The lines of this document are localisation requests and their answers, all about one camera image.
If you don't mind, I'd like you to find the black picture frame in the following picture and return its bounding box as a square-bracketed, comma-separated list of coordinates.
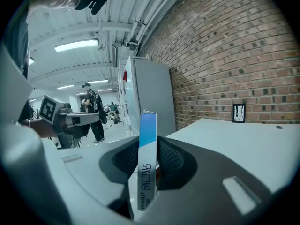
[232, 104, 247, 124]

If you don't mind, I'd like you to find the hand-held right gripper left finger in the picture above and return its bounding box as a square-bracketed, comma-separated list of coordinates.
[58, 136, 139, 220]

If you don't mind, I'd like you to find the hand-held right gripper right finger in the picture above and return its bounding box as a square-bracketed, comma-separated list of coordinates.
[150, 136, 274, 225]

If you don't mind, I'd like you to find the person's black top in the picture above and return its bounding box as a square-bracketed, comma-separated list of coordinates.
[2, 0, 30, 80]

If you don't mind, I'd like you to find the grey refrigerator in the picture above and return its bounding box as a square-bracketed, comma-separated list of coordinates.
[123, 56, 177, 138]

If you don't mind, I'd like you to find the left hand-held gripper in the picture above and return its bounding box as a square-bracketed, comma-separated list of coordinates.
[38, 94, 99, 149]

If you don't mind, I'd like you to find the blue packet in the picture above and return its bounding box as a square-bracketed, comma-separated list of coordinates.
[127, 109, 158, 212]

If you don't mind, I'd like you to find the person's left forearm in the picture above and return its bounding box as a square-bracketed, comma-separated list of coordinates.
[18, 118, 57, 138]

